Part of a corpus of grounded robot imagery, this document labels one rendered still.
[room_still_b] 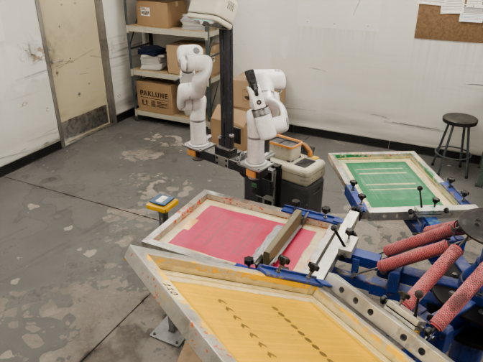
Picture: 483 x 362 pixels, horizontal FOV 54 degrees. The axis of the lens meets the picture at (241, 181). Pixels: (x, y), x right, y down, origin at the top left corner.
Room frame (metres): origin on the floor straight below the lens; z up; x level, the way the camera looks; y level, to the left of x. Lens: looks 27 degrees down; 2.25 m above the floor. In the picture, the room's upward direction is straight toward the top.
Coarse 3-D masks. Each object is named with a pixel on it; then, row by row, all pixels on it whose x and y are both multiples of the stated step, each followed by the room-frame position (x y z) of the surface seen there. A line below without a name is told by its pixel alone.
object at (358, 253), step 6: (354, 252) 1.71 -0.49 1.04; (360, 252) 1.71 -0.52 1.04; (366, 252) 1.71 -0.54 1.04; (372, 252) 1.71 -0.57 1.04; (348, 258) 1.70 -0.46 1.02; (354, 258) 1.69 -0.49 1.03; (360, 258) 1.68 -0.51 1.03; (366, 258) 1.67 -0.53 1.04; (372, 258) 1.67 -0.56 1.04; (378, 258) 1.67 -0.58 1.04; (360, 264) 1.67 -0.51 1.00; (366, 264) 1.66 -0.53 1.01; (372, 264) 1.65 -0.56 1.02
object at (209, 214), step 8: (208, 208) 2.24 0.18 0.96; (216, 208) 2.24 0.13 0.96; (200, 216) 2.15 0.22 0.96; (208, 216) 2.15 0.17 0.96; (240, 216) 2.15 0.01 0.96; (248, 216) 2.15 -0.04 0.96; (256, 216) 2.15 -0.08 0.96; (200, 224) 2.07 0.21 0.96; (264, 224) 2.07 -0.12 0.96; (272, 224) 2.07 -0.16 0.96; (280, 224) 2.07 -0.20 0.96; (264, 232) 2.00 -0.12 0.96; (304, 232) 2.00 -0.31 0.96; (312, 232) 2.00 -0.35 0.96; (256, 240) 1.93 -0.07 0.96; (296, 240) 1.93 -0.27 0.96; (304, 240) 1.93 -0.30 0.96; (288, 248) 1.86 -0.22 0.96; (296, 248) 1.86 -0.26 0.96; (304, 248) 1.86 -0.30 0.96
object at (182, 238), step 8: (184, 232) 2.00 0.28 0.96; (192, 232) 2.00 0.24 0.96; (176, 240) 1.93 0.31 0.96; (184, 240) 1.93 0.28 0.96; (192, 248) 1.86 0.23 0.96; (200, 248) 1.86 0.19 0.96; (208, 248) 1.86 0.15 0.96; (248, 248) 1.86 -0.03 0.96; (256, 248) 1.86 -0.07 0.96; (216, 256) 1.80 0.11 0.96; (224, 256) 1.80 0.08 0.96; (232, 256) 1.80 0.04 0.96; (240, 256) 1.80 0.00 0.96; (288, 256) 1.80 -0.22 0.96; (296, 256) 1.80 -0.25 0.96; (288, 264) 1.74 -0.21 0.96; (296, 264) 1.74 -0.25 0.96
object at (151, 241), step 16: (208, 192) 2.35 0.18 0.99; (192, 208) 2.20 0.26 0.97; (256, 208) 2.21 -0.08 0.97; (272, 208) 2.17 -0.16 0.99; (176, 224) 2.07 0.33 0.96; (320, 224) 2.05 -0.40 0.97; (144, 240) 1.88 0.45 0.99; (192, 256) 1.75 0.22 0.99; (208, 256) 1.75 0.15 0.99; (320, 256) 1.76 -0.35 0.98; (304, 272) 1.63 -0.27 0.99
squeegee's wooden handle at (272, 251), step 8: (296, 216) 1.98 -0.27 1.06; (288, 224) 1.91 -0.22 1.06; (296, 224) 1.97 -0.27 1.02; (280, 232) 1.84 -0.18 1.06; (288, 232) 1.88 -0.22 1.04; (272, 240) 1.78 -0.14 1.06; (280, 240) 1.79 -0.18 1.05; (272, 248) 1.72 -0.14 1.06; (280, 248) 1.79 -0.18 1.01; (264, 256) 1.69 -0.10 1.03; (272, 256) 1.71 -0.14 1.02
